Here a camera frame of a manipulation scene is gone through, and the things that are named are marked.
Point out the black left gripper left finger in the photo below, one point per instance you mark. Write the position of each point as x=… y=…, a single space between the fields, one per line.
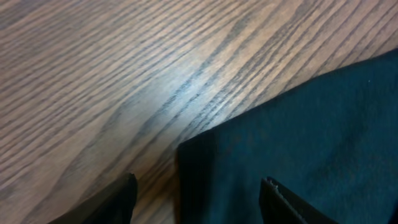
x=114 y=204

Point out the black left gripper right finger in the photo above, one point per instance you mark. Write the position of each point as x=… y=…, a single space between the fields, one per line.
x=279 y=205

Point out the black t-shirt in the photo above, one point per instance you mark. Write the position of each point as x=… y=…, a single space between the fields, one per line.
x=331 y=140

